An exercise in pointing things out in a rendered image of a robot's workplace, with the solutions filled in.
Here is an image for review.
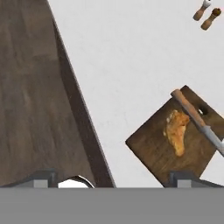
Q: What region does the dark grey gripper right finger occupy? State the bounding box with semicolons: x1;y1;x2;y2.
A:
169;171;224;189

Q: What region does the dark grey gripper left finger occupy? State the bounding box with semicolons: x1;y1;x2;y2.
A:
1;169;59;189

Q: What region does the white plate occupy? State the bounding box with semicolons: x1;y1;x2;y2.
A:
57;175;95;189

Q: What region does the dark wooden cutting board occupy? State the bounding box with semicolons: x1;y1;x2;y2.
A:
125;84;224;188

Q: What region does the golden fried meat piece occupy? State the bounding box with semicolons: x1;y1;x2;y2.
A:
163;109;191;158

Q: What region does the wooden shaker with brown top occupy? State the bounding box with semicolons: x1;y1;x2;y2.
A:
200;7;222;32

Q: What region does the wooden shaker with white top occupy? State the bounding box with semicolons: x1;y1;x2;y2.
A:
192;0;213;22

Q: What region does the wooden-handled knife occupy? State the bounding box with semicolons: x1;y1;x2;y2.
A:
170;88;224;158

